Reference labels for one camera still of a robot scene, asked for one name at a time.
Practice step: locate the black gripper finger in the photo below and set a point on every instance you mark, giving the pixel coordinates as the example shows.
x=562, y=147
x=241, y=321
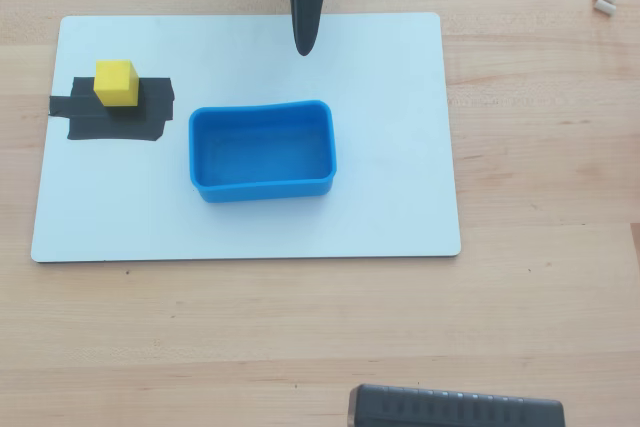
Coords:
x=306, y=22

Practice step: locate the yellow cube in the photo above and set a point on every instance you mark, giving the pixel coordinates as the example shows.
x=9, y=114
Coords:
x=115, y=87

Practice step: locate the blue rectangular bin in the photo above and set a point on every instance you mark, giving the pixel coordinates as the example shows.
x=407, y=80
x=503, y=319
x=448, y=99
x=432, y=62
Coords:
x=260, y=147

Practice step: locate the black tape patch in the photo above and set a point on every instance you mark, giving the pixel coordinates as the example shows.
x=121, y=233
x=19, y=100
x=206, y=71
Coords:
x=150, y=112

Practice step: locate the white board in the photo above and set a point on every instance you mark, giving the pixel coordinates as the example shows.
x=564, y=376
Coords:
x=310, y=227

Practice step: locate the black ribbed device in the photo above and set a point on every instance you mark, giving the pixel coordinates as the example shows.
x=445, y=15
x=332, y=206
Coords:
x=450, y=409

